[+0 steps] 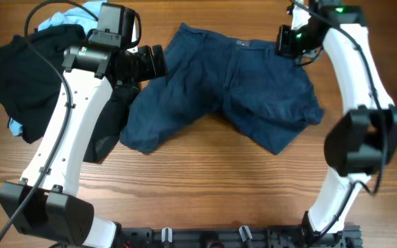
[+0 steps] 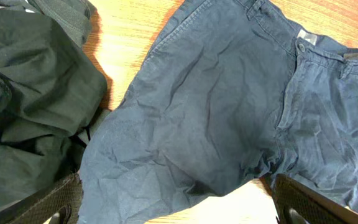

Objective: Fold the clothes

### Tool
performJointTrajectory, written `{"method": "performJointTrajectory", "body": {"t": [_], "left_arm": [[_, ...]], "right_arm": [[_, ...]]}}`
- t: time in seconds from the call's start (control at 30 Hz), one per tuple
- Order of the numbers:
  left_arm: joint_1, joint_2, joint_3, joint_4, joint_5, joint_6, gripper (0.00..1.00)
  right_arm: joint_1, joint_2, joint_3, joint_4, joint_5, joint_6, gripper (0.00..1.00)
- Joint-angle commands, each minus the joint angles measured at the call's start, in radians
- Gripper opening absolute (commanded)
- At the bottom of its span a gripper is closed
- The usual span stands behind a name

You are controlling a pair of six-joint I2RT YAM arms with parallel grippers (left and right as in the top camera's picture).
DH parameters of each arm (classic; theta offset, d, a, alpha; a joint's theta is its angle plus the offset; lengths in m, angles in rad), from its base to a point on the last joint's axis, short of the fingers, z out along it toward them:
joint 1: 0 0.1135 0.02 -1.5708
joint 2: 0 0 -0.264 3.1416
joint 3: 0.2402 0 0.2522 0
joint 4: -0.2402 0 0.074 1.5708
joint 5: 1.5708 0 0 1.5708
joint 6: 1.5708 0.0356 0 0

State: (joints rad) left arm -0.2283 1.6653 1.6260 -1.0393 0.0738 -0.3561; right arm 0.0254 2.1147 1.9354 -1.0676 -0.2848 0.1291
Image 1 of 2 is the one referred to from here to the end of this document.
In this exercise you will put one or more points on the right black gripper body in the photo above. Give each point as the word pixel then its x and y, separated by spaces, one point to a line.
pixel 283 40

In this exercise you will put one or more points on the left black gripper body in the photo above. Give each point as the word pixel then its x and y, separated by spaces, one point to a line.
pixel 142 65

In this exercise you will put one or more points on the dark blue shorts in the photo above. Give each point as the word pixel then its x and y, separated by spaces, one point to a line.
pixel 264 96

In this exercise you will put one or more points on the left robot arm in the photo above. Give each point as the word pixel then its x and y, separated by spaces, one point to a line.
pixel 44 202

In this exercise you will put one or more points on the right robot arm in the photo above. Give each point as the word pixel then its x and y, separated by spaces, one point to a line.
pixel 362 143

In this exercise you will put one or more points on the light blue garment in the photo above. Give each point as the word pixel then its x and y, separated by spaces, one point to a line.
pixel 75 16

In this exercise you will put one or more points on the black garment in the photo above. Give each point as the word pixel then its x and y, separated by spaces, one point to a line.
pixel 29 88

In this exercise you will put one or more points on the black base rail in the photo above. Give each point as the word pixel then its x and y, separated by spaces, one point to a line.
pixel 285 236

